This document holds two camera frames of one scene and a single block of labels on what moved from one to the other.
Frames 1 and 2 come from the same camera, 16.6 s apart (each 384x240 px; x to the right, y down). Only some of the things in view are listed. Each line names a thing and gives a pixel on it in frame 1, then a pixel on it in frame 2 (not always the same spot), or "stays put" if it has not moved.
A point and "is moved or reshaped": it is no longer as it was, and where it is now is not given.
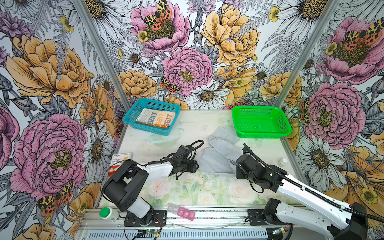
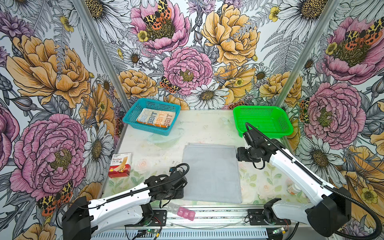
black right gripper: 239,174 → 241,156
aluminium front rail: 210,224 stays put
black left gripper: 192,168 → 179,195
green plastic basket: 260,122 stays put
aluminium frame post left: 88,20 stays put
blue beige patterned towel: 160,118 stays put
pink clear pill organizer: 184,212 stays put
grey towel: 219,157 is moved or reshaped
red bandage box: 117,160 stays put
